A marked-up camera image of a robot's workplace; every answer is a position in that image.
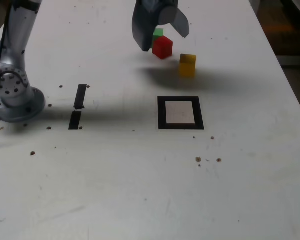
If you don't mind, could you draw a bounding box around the brown wooden furniture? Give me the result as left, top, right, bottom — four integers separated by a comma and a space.
249, 0, 300, 57

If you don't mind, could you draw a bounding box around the yellow cube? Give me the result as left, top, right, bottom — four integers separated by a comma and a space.
178, 53, 197, 78

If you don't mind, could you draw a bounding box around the red cube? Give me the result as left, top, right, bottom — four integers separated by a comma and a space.
152, 35, 174, 60

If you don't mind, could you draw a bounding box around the green cube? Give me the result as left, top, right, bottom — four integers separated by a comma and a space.
152, 28, 165, 45

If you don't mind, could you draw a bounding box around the black tape strip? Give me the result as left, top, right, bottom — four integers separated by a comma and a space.
68, 83, 88, 131

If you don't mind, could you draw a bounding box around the grey metal rail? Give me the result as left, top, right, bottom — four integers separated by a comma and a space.
276, 54, 300, 66

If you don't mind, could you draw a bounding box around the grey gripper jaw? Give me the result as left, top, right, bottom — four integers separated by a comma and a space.
131, 0, 166, 53
158, 6, 190, 39

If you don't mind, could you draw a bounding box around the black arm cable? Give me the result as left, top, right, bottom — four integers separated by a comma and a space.
0, 0, 15, 106

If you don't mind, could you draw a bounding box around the black tape square outline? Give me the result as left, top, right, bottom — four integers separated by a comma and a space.
157, 95, 205, 131

